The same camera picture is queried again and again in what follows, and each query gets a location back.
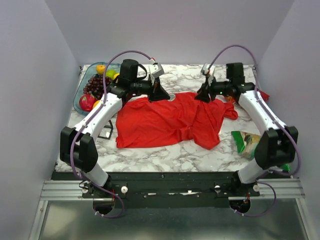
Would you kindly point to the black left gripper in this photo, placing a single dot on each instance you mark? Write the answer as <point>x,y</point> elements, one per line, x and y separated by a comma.
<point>156,92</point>

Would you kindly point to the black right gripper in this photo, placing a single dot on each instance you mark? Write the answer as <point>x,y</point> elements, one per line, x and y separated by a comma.
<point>205,89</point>

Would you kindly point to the white round brooch badge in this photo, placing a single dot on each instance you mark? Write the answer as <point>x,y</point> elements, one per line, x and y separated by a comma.
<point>171,97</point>

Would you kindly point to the red t-shirt garment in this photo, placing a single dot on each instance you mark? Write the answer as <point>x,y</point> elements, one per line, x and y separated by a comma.
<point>141,124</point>

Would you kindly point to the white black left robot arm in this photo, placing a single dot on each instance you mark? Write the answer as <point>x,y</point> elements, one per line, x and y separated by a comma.
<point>77,144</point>

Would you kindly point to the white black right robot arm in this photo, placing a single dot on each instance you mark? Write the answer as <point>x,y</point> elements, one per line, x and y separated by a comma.
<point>278,142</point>

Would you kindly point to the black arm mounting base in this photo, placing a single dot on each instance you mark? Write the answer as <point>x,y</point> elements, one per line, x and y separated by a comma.
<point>166,190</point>

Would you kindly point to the yellow orange fruit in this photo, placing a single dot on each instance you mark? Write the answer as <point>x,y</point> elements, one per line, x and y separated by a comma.
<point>116,76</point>

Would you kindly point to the green lime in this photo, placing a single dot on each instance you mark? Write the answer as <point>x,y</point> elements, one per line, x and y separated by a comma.
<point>110,73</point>

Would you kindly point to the red cookie snack bag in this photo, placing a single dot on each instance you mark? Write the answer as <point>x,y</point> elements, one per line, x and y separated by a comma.
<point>264,96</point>

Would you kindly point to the yellow mango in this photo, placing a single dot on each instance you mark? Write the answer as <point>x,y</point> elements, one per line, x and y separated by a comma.
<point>95,104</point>

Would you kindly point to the orange tangerine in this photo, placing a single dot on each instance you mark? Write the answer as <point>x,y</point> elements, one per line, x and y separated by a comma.
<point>100,69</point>

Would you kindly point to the green chips snack bag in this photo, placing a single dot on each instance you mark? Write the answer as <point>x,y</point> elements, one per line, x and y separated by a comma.
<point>246,143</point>

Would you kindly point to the dark purple grape bunch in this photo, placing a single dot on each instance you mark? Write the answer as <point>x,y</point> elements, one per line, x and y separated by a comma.
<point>95,86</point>

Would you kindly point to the clear teal fruit tray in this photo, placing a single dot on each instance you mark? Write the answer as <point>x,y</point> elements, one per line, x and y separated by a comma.
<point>87,72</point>

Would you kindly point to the red dragon fruit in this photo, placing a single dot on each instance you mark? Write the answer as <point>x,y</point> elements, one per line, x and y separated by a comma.
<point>87,102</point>

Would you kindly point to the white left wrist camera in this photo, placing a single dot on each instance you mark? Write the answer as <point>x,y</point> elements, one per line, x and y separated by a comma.
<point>155,69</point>

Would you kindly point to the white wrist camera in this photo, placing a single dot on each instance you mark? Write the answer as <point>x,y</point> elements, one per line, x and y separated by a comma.
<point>155,69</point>
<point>208,73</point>

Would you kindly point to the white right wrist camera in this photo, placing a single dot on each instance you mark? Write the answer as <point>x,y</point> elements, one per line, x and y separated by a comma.
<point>208,73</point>

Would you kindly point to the black square frame stand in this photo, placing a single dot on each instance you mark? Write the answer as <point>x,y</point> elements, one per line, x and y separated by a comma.
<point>107,131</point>

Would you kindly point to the aluminium rail frame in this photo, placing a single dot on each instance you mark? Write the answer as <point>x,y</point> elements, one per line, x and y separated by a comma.
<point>68,190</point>

